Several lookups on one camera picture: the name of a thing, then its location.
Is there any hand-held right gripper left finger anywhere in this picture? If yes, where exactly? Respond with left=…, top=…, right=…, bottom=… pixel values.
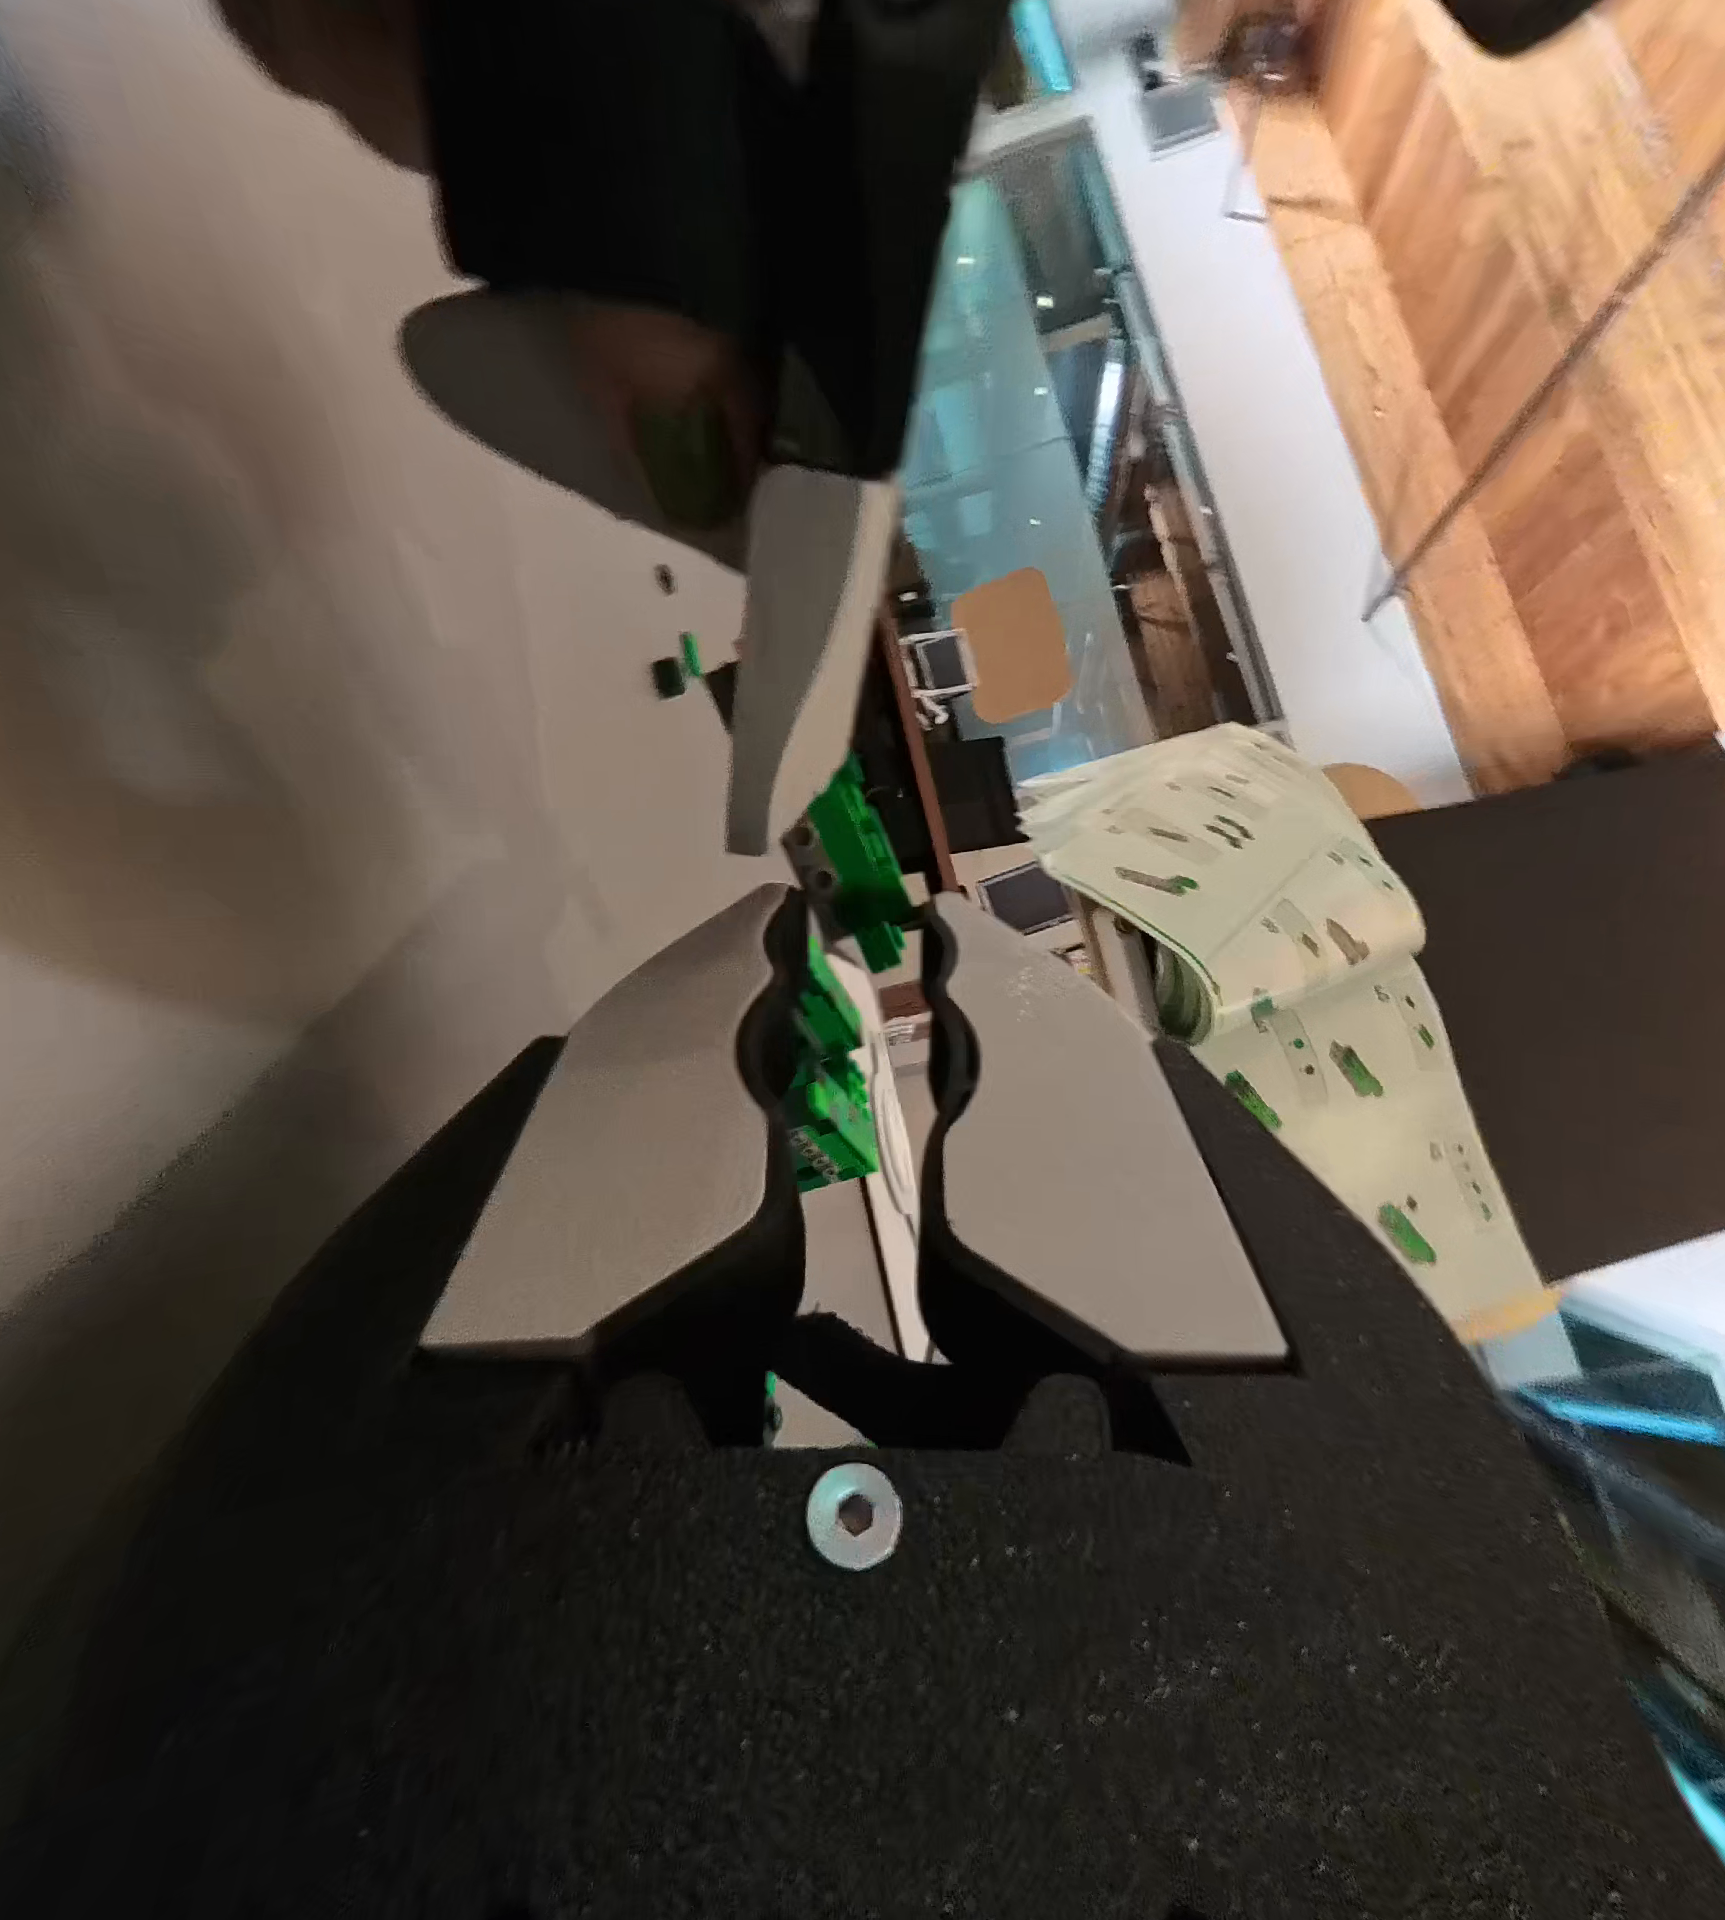
left=418, top=881, right=815, bottom=1446

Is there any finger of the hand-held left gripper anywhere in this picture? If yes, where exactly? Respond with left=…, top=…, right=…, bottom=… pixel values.
left=724, top=462, right=903, bottom=858

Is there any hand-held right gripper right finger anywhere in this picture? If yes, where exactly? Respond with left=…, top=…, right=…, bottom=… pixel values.
left=921, top=893, right=1293, bottom=1465

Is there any blocky green brick assembly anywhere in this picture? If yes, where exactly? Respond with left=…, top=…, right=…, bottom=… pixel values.
left=786, top=959, right=882, bottom=1195

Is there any long green brick assembly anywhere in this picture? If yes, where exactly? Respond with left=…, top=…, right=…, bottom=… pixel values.
left=786, top=754, right=913, bottom=966

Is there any person's left hand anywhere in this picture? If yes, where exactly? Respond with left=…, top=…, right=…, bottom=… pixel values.
left=568, top=306, right=768, bottom=530

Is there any tan chair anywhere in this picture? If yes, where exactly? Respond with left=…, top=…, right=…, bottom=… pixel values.
left=951, top=568, right=1072, bottom=726

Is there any glass partition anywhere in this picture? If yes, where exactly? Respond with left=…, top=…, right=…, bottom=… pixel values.
left=898, top=131, right=1287, bottom=751

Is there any pale green instruction booklet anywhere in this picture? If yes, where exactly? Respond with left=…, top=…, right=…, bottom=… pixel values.
left=1018, top=722, right=1556, bottom=1340

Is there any black panel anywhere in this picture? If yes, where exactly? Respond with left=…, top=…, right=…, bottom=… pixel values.
left=1365, top=742, right=1725, bottom=1286

